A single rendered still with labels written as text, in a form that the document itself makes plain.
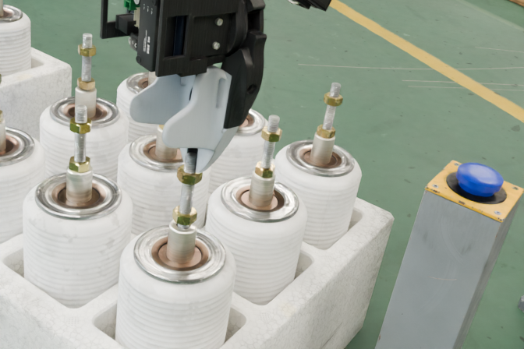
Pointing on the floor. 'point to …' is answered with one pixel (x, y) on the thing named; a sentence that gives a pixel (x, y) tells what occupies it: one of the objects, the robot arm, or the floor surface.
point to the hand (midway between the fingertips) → (203, 149)
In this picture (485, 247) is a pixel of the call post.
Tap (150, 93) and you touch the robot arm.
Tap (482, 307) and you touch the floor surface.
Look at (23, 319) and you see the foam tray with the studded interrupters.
